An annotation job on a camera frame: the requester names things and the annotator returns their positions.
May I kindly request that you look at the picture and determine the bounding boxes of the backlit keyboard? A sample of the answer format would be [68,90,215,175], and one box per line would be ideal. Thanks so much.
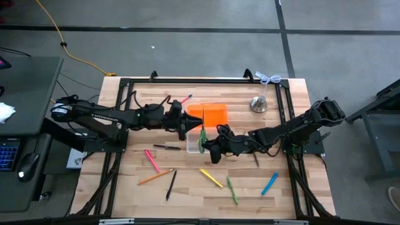
[0,139,20,172]

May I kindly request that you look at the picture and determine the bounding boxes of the yellow extension cable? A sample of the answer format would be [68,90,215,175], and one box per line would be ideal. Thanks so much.
[34,0,117,78]

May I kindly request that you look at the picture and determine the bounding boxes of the silver bracket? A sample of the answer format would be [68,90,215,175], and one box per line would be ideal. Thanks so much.
[274,219,309,225]
[99,218,135,225]

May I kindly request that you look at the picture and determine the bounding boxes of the orange pencil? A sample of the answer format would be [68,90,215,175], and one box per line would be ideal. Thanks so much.
[137,168,175,186]

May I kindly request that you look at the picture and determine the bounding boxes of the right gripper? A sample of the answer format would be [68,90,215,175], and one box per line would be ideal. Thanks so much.
[202,124,253,164]

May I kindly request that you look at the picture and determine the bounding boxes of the white box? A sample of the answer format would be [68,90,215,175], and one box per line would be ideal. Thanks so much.
[66,147,89,170]

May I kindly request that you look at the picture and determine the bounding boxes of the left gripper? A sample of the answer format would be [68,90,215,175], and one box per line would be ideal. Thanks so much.
[162,99,203,141]

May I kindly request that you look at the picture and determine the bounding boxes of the person's light shoe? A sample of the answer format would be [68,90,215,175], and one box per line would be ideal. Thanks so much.
[387,186,400,213]

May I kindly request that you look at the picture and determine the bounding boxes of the green pen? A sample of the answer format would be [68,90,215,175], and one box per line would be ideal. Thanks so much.
[226,176,239,206]

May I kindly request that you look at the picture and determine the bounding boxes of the thin black cable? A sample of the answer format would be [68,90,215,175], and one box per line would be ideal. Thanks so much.
[59,73,101,91]
[56,80,71,98]

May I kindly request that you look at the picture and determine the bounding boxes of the black pen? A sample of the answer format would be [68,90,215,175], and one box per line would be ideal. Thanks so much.
[165,169,178,201]
[152,144,182,151]

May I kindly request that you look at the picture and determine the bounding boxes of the black computer mouse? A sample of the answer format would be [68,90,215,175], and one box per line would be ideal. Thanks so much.
[17,152,41,183]

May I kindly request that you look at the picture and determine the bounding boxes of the pink highlighter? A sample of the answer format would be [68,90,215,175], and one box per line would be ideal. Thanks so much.
[144,149,161,173]

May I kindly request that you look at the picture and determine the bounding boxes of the blue pen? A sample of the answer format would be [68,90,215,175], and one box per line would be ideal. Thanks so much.
[261,172,279,196]

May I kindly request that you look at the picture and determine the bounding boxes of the clear box with orange lid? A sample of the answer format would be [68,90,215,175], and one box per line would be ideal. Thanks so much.
[186,102,229,154]

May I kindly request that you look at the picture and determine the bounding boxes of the white tissue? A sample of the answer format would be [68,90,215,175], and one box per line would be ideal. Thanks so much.
[0,102,16,124]

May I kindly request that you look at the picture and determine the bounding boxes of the dark metal cart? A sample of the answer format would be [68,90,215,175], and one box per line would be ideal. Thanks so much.
[345,79,400,182]

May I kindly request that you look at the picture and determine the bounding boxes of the yellow highlighter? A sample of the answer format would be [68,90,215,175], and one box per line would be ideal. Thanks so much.
[199,168,224,189]

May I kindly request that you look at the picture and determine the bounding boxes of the black aluminium rig frame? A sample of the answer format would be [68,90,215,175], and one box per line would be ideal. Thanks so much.
[67,68,338,219]

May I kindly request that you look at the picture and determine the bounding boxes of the white cable bundle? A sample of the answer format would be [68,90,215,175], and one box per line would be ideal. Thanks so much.
[254,71,282,86]

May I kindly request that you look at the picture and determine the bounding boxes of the grey desk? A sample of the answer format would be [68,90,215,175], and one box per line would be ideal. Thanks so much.
[0,56,65,213]

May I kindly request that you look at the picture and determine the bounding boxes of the green scissors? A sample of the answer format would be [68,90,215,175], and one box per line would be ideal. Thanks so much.
[197,105,208,155]

